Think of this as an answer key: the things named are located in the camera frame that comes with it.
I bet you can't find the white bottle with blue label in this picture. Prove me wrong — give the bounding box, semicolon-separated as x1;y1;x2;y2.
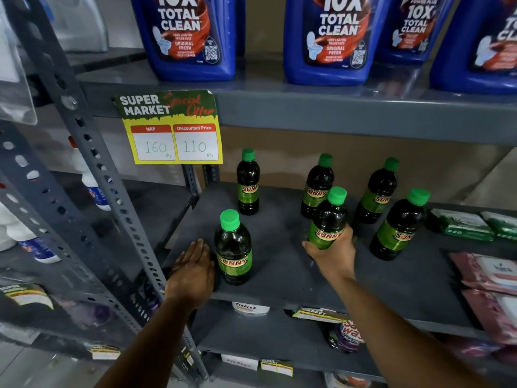
0;201;61;264

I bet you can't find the person's right forearm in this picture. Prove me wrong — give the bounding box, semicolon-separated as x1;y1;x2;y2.
324;274;498;388

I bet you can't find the green wipes packet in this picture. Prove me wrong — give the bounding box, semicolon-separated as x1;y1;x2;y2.
480;211;517;241
426;208;496;242

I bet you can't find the person's left forearm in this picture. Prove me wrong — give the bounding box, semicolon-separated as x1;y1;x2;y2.
95;294;203;388

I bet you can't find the blue toilet cleaner bottle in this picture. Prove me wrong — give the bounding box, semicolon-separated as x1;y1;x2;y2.
376;0;458;65
130;0;237;82
429;0;517;96
283;0;389;87

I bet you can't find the clear plastic packet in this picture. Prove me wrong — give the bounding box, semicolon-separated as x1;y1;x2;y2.
0;0;38;126

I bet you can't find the yellow and green price sign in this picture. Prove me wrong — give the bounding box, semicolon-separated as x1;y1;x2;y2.
114;90;223;165

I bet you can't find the brown cardboard back panel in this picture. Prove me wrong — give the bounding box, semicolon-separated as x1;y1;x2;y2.
194;125;517;210

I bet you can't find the grey slotted shelf upright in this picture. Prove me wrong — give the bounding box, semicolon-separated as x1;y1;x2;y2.
0;120;143;345
3;0;209;381

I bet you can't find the person's right hand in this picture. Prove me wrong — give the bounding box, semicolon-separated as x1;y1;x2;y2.
302;226;357;284

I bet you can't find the person's left hand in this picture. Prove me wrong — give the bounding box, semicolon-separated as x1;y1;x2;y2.
165;238;216;311

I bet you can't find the purple printed packet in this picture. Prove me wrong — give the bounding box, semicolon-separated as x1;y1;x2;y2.
322;320;365;354

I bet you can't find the dark bottle with green cap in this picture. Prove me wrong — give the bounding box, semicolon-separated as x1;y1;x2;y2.
307;186;349;250
236;148;261;216
354;157;400;225
301;153;335;220
214;209;253;286
369;188;431;262

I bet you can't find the white plastic package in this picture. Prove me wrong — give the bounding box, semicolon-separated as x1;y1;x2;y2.
40;0;109;53

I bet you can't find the pink wipes packet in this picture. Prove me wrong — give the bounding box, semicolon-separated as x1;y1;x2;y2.
449;251;517;296
461;288;517;345

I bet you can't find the small yellow price sign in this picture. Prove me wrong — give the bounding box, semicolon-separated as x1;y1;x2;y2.
0;283;54;311
89;345;121;361
291;307;350;324
260;359;294;377

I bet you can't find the white jar lid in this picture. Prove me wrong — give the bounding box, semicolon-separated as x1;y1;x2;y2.
232;301;271;317

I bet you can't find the grey metal shelf board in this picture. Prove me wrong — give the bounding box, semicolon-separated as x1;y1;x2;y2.
0;169;199;349
190;300;385;381
76;56;517;147
162;181;517;341

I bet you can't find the white shelf label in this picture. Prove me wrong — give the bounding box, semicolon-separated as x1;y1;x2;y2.
221;354;259;371

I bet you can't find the white bottle with red cap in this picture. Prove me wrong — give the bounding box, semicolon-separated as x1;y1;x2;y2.
68;136;112;212

